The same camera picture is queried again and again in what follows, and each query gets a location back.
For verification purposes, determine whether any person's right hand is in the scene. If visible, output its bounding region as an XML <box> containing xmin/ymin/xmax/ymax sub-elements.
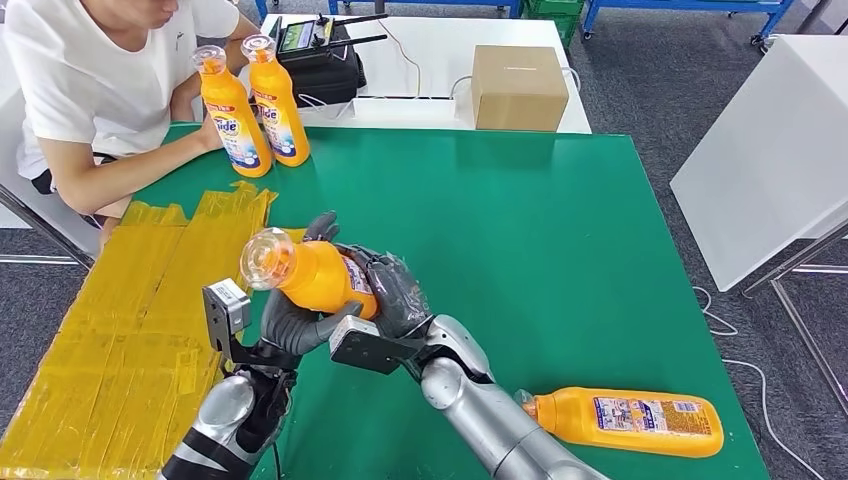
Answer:
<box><xmin>195</xmin><ymin>115</ymin><xmax>227</xmax><ymax>152</ymax></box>

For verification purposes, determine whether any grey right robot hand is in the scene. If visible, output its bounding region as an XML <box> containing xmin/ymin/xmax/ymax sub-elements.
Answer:
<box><xmin>334</xmin><ymin>243</ymin><xmax>435</xmax><ymax>340</ymax></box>

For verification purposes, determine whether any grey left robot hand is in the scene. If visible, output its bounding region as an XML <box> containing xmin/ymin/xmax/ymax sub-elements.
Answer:
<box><xmin>260</xmin><ymin>211</ymin><xmax>364</xmax><ymax>359</ymax></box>

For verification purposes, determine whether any orange detergent bottle clear cap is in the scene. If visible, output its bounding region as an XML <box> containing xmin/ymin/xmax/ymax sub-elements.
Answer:
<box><xmin>191</xmin><ymin>44</ymin><xmax>274</xmax><ymax>179</ymax></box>
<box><xmin>515</xmin><ymin>386</ymin><xmax>725</xmax><ymax>460</ymax></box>
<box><xmin>240</xmin><ymin>34</ymin><xmax>311</xmax><ymax>168</ymax></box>
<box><xmin>239</xmin><ymin>227</ymin><xmax>380</xmax><ymax>321</ymax></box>

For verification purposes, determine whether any dark tablet computer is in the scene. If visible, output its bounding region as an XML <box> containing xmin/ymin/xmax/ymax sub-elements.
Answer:
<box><xmin>264</xmin><ymin>17</ymin><xmax>287</xmax><ymax>60</ymax></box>

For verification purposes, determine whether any black carry bag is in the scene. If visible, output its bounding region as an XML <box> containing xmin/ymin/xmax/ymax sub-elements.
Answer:
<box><xmin>286</xmin><ymin>25</ymin><xmax>368</xmax><ymax>109</ymax></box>

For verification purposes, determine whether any black remote controller with antennas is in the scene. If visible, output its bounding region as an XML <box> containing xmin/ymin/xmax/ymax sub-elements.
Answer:
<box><xmin>276</xmin><ymin>13</ymin><xmax>390</xmax><ymax>64</ymax></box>

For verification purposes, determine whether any person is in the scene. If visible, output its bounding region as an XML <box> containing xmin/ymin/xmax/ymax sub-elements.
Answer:
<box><xmin>0</xmin><ymin>0</ymin><xmax>260</xmax><ymax>246</ymax></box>

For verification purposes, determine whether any blue metal rack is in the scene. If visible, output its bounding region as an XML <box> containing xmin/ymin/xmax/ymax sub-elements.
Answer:
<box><xmin>327</xmin><ymin>0</ymin><xmax>525</xmax><ymax>19</ymax></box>
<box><xmin>581</xmin><ymin>0</ymin><xmax>794</xmax><ymax>46</ymax></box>
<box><xmin>225</xmin><ymin>0</ymin><xmax>272</xmax><ymax>22</ymax></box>

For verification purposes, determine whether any yellow taped cardboard sheet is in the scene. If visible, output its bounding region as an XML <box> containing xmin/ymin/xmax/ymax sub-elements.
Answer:
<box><xmin>0</xmin><ymin>180</ymin><xmax>309</xmax><ymax>480</ymax></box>

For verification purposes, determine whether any brown cardboard box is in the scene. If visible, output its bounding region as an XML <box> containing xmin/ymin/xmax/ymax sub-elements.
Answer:
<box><xmin>470</xmin><ymin>44</ymin><xmax>570</xmax><ymax>132</ymax></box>

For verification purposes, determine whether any white rectangular desk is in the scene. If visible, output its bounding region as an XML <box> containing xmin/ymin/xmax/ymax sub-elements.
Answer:
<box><xmin>235</xmin><ymin>15</ymin><xmax>592</xmax><ymax>134</ymax></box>

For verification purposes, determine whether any green plastic crate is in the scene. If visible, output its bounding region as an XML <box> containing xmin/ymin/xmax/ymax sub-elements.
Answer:
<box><xmin>521</xmin><ymin>0</ymin><xmax>586</xmax><ymax>51</ymax></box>

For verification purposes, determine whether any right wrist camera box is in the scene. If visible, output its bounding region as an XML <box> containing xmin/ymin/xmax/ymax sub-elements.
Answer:
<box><xmin>329</xmin><ymin>315</ymin><xmax>425</xmax><ymax>376</ymax></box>

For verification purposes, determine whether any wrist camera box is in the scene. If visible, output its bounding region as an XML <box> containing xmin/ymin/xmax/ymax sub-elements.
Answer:
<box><xmin>201</xmin><ymin>278</ymin><xmax>299</xmax><ymax>370</ymax></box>
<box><xmin>329</xmin><ymin>315</ymin><xmax>425</xmax><ymax>376</ymax></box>

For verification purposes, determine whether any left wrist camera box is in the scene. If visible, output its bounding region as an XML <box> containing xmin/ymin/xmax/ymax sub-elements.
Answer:
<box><xmin>201</xmin><ymin>278</ymin><xmax>299</xmax><ymax>370</ymax></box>

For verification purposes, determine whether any white charging cable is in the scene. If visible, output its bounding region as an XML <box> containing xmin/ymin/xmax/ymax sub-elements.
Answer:
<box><xmin>298</xmin><ymin>90</ymin><xmax>354</xmax><ymax>121</ymax></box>

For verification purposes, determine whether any thin brown desk cable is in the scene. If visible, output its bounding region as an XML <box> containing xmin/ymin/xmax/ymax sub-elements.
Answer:
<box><xmin>377</xmin><ymin>19</ymin><xmax>424</xmax><ymax>99</ymax></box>

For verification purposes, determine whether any white power cable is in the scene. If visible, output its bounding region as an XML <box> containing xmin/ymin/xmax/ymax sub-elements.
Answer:
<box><xmin>449</xmin><ymin>66</ymin><xmax>581</xmax><ymax>99</ymax></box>

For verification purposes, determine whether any white floor cable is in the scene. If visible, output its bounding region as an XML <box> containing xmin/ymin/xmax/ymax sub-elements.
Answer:
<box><xmin>688</xmin><ymin>284</ymin><xmax>829</xmax><ymax>480</ymax></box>

